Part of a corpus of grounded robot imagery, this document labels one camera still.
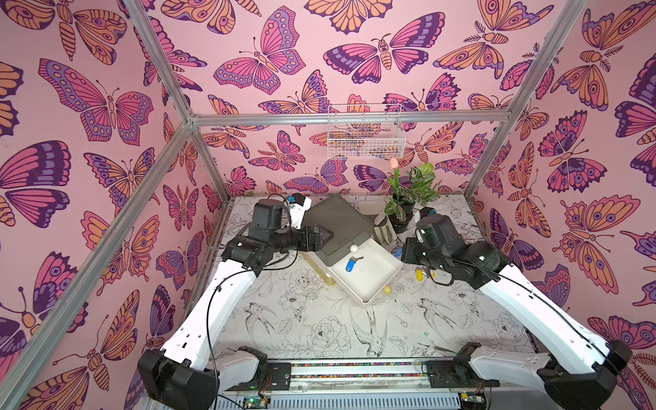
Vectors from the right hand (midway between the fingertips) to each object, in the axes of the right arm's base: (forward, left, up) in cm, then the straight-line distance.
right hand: (397, 249), depth 71 cm
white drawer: (+3, +8, -19) cm, 20 cm away
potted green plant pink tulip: (+26, -10, 0) cm, 28 cm away
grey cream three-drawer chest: (+15, +13, -11) cm, 23 cm away
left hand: (+3, +20, +4) cm, 20 cm away
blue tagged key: (+6, +12, -19) cm, 23 cm away
